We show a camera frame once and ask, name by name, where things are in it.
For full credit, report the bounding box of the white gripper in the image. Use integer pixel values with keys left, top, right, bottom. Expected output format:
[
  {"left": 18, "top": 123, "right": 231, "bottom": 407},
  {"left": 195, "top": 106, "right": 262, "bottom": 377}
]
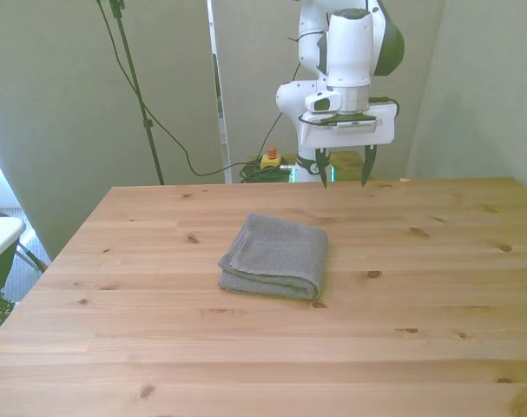
[{"left": 300, "top": 100, "right": 398, "bottom": 190}]

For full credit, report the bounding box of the grey towel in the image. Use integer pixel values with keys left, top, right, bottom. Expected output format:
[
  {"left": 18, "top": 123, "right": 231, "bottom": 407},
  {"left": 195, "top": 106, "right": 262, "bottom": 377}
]
[{"left": 217, "top": 211, "right": 331, "bottom": 301}]

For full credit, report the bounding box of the small wooden side table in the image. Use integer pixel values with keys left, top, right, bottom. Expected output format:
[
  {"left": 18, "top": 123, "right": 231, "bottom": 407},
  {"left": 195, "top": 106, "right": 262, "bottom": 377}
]
[{"left": 331, "top": 151, "right": 373, "bottom": 182}]

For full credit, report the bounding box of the yellow emergency stop button box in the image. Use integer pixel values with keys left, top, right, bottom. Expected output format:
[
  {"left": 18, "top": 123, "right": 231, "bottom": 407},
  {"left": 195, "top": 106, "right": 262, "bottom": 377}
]
[{"left": 260, "top": 146, "right": 283, "bottom": 171}]

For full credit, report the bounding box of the white vertical panel edge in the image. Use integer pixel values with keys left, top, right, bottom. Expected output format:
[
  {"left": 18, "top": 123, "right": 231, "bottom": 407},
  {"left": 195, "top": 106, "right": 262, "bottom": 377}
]
[{"left": 206, "top": 0, "right": 234, "bottom": 184}]

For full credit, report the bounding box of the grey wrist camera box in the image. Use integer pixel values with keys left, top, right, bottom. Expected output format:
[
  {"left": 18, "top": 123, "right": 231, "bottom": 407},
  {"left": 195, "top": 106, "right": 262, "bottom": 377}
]
[{"left": 332, "top": 119, "right": 380, "bottom": 136}]

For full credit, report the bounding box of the coiled dark cable bundle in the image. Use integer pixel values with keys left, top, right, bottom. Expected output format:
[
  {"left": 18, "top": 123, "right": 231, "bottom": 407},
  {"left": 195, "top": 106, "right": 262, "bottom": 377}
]
[{"left": 238, "top": 161, "right": 297, "bottom": 185}]

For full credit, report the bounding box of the long black stand cable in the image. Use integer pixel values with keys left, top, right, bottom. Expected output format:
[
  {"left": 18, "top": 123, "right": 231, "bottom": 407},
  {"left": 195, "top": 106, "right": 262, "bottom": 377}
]
[{"left": 95, "top": 0, "right": 252, "bottom": 178}]

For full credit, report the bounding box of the black camera stand pole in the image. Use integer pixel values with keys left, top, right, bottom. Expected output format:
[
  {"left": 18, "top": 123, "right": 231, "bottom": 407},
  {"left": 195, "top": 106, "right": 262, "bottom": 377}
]
[{"left": 108, "top": 0, "right": 166, "bottom": 186}]

